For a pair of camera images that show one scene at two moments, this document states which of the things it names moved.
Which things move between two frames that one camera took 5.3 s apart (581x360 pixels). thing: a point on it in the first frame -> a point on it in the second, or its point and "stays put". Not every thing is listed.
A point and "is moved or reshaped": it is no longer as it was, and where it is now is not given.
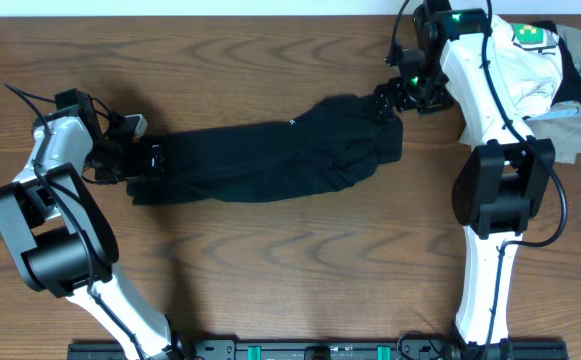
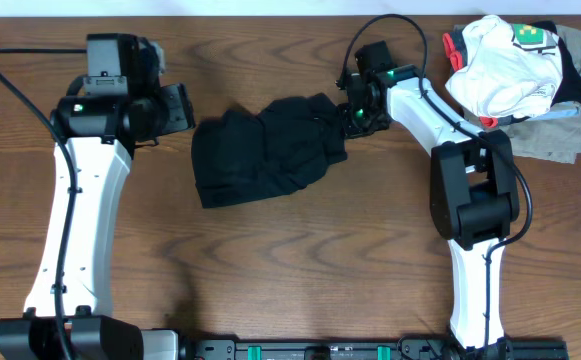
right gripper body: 424,91 -> 359,121
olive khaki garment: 572,135 stays put
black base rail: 321,349 stays put
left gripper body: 117,162 -> 166,114
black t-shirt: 332,145 is moved or reshaped
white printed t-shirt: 535,66 stays put
